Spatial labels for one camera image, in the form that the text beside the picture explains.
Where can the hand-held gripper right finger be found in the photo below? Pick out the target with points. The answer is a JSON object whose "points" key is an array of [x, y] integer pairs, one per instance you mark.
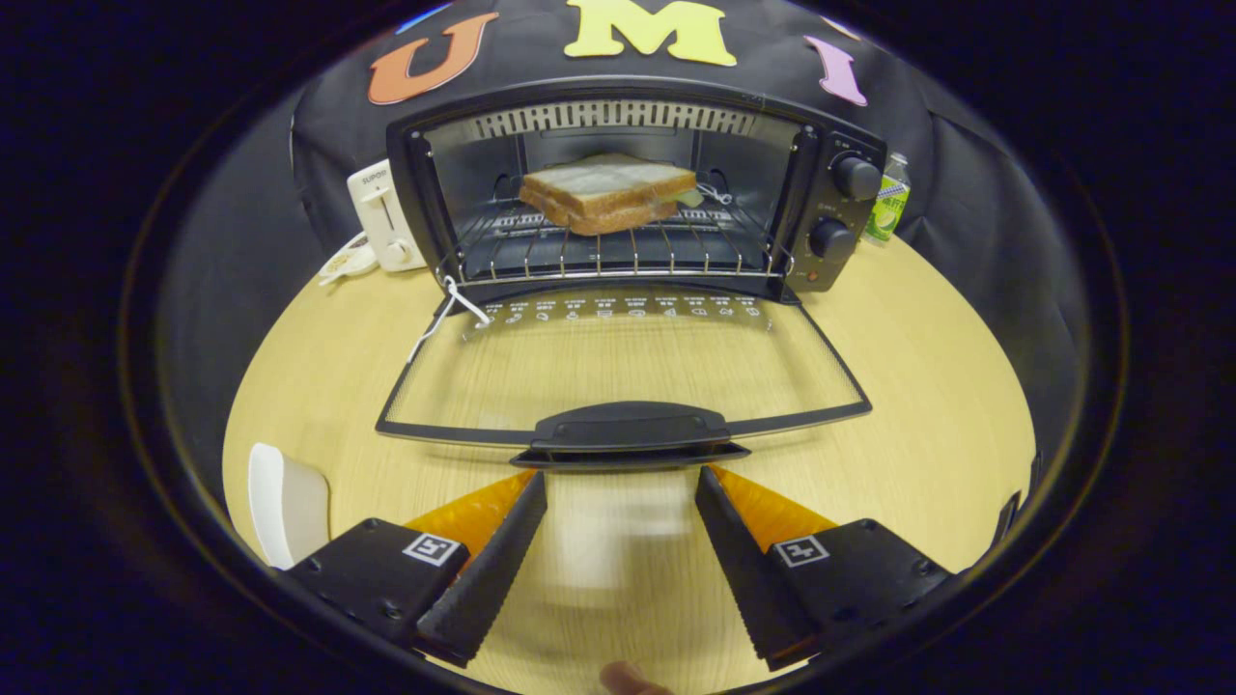
{"points": [[739, 569]]}

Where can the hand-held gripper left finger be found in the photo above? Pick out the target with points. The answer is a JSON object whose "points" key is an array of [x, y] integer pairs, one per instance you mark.
{"points": [[488, 579]]}

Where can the black toaster oven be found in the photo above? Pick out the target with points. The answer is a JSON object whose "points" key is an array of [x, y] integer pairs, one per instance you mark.
{"points": [[628, 430]]}

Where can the toast sandwich with lettuce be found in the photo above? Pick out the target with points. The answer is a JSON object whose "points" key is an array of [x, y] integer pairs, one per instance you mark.
{"points": [[608, 193]]}

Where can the white slot toaster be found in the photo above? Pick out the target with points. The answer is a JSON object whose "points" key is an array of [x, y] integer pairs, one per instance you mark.
{"points": [[384, 217]]}

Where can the white plate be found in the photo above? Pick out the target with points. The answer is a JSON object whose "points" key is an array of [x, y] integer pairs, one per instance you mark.
{"points": [[290, 507]]}

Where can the black backdrop cloth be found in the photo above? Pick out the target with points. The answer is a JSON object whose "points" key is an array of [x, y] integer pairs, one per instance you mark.
{"points": [[975, 270]]}

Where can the green drink bottle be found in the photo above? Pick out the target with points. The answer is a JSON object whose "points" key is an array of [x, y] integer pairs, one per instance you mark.
{"points": [[888, 208]]}

